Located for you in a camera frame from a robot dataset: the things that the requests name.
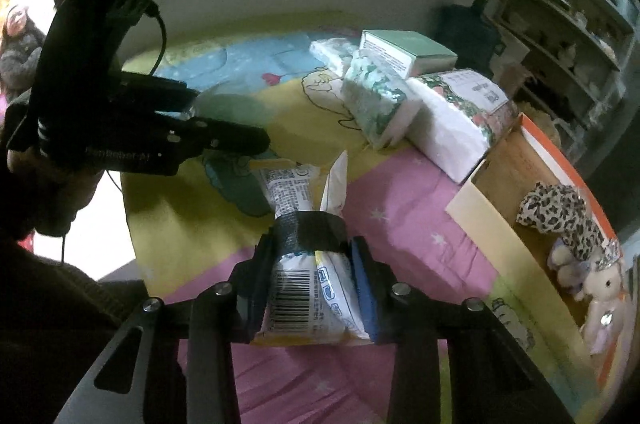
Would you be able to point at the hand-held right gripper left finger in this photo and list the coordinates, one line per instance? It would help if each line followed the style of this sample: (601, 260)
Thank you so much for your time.
(257, 299)

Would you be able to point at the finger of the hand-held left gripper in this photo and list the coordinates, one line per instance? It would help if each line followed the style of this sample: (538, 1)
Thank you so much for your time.
(235, 138)
(160, 93)

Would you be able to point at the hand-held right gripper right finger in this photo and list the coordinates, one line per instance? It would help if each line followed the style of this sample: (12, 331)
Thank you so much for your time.
(362, 291)

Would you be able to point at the white yellow snack packet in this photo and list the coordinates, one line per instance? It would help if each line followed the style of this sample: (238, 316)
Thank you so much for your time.
(300, 299)

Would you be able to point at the orange-rimmed cardboard box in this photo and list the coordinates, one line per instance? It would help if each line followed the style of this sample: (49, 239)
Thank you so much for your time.
(500, 224)

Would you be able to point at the leopard print plush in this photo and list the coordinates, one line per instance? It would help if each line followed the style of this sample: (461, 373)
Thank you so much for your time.
(555, 209)

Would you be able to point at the white bunny plush toy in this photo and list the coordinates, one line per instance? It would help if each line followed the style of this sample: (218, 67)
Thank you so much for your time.
(602, 289)

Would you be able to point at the person's left forearm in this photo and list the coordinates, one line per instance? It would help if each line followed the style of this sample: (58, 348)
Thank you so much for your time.
(50, 304)

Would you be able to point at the person's left hand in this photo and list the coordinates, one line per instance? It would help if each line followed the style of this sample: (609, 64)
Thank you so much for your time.
(55, 199)

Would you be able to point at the cartoon printed bed sheet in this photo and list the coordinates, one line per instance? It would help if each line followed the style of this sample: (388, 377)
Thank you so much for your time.
(400, 204)

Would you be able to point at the white tissue pack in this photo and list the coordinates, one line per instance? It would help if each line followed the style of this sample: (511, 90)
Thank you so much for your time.
(330, 51)

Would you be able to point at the teal patterned tissue pack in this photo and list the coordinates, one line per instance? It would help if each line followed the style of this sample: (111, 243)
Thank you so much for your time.
(372, 98)

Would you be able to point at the floral tissue pack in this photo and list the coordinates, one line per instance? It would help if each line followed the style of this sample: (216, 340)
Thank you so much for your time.
(450, 133)

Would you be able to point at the light green box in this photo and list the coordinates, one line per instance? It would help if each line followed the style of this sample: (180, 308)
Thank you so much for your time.
(415, 43)

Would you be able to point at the round straw hat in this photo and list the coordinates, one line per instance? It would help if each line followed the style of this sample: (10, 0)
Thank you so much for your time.
(545, 123)

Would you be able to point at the green water jug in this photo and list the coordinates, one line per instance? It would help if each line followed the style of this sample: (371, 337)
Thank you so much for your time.
(465, 28)

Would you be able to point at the white sack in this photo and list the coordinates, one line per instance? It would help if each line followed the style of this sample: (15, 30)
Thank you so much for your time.
(510, 53)

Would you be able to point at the white metal shelf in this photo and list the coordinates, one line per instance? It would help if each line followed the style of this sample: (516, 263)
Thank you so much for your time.
(570, 21)

